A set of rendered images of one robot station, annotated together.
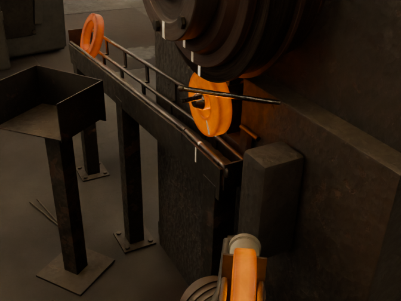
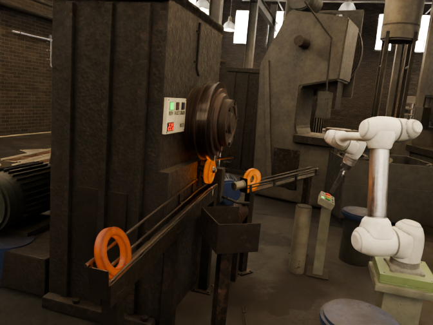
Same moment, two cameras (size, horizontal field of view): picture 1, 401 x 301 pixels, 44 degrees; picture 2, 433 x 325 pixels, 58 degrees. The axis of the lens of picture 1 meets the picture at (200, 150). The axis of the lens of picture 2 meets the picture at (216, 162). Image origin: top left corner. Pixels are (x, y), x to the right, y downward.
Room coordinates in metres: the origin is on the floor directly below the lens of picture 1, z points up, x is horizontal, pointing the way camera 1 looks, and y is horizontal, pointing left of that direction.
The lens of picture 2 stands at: (2.69, 1.64, 1.27)
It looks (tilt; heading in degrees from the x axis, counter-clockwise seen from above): 10 degrees down; 224
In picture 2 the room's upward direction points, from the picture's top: 5 degrees clockwise
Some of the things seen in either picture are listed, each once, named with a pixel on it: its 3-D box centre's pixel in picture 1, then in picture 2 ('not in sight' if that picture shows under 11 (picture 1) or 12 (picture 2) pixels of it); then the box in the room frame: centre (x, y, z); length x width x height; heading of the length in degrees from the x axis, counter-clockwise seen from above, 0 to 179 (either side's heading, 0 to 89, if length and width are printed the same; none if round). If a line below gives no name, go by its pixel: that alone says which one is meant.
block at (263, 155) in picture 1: (270, 201); (215, 184); (0.83, -0.15, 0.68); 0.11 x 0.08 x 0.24; 119
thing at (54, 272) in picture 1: (60, 184); (223, 285); (1.35, 0.46, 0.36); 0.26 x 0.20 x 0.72; 64
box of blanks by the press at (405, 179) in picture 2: not in sight; (375, 187); (-1.73, -0.08, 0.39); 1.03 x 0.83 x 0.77; 134
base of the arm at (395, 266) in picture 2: not in sight; (403, 261); (0.41, 0.98, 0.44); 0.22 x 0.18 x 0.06; 34
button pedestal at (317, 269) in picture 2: not in sight; (322, 235); (0.08, 0.29, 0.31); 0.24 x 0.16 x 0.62; 29
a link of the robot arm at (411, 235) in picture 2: not in sight; (406, 239); (0.44, 0.98, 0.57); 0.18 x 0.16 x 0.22; 143
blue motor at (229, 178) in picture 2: not in sight; (226, 187); (-0.74, -1.47, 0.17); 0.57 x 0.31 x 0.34; 49
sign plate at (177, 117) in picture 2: not in sight; (174, 115); (1.38, 0.05, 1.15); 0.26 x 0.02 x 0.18; 29
